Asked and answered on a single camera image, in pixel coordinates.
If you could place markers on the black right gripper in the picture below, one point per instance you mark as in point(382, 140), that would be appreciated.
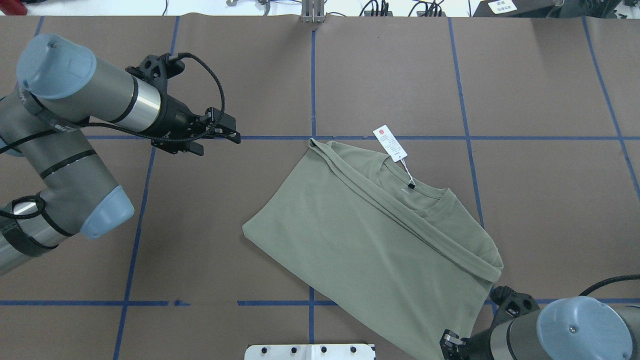
point(479, 341)

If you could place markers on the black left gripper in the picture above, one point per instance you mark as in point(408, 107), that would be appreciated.
point(176, 120)

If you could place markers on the olive green long-sleeve shirt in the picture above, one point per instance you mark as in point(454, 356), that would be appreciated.
point(405, 259)

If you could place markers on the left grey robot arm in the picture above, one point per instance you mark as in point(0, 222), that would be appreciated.
point(62, 88)

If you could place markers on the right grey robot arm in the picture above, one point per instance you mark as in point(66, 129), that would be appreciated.
point(575, 328)

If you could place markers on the white paper price tag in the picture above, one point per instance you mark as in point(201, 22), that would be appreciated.
point(390, 143)

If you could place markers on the red object at corner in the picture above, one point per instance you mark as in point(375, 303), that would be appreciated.
point(13, 8)

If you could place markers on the black cardboard box with label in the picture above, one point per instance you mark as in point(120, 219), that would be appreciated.
point(516, 8)

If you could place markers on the white metal robot base pedestal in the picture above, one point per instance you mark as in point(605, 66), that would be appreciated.
point(340, 351)

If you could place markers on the metal clamp bracket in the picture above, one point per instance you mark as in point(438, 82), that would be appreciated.
point(265, 5)

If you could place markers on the aluminium frame post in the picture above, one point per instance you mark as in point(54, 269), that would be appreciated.
point(313, 11)

